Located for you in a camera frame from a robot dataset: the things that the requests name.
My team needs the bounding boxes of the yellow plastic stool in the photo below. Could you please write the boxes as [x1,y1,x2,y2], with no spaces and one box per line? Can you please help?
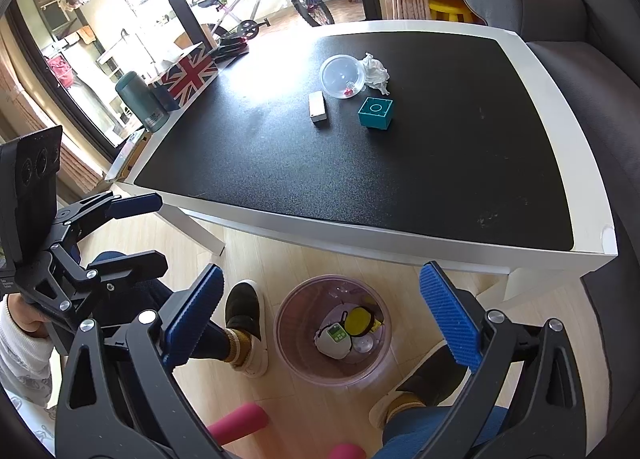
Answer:
[428,0,474,23]

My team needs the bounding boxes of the white smartphone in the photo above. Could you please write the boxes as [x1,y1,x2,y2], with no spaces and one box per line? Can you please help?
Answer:
[104,130,151,182]

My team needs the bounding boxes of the small white box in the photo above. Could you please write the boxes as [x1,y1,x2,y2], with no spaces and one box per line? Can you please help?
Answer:
[308,90,328,123]

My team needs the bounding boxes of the dark green thermos bottle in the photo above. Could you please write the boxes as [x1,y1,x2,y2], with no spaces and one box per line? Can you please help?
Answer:
[115,71,168,133]

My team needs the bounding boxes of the pink plastic trash bin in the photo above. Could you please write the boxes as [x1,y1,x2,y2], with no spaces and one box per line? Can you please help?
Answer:
[274,275,392,387]

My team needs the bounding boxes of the white patterned left sleeve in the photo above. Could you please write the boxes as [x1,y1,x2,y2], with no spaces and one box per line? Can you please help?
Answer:
[1,301,55,456]

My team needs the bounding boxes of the black left slipper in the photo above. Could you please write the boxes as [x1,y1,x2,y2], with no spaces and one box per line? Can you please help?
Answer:
[224,279,269,378]

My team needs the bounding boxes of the black right slipper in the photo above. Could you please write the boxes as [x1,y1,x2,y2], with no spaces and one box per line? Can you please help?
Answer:
[369,341,468,430]

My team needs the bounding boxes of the pink foam roller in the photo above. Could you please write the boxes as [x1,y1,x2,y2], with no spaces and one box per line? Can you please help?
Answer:
[207,403,270,446]

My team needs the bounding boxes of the grey fabric sofa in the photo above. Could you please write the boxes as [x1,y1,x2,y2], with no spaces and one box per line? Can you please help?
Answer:
[465,0,639,446]

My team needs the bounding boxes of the union jack tissue box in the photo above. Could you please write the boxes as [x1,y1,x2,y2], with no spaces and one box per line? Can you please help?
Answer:
[156,43,218,109]

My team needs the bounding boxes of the green white digital timer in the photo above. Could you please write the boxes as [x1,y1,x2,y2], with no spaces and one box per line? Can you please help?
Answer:
[328,325,348,342]

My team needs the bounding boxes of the white round pouch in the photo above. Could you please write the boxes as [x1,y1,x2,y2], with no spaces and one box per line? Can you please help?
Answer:
[314,323,352,361]

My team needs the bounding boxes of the clear plastic cup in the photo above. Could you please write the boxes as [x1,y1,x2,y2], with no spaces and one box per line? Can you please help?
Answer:
[352,335,375,355]

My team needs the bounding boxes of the yellow black zip case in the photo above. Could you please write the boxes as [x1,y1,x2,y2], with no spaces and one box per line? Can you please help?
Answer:
[343,306,381,338]

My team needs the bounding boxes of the black slipper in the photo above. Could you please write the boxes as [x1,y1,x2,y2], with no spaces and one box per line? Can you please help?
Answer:
[369,341,468,430]
[224,279,269,378]

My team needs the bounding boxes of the black red gloves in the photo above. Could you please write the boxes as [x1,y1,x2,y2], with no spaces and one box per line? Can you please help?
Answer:
[209,36,248,64]

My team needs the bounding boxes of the person's left hand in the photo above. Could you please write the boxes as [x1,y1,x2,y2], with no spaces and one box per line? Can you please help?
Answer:
[6,293,49,339]

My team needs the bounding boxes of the clear round lidded container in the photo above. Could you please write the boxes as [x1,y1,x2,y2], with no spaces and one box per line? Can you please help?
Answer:
[319,55,364,99]

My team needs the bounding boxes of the teal toy brick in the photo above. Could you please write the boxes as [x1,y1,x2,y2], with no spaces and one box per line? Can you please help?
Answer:
[358,97,394,130]

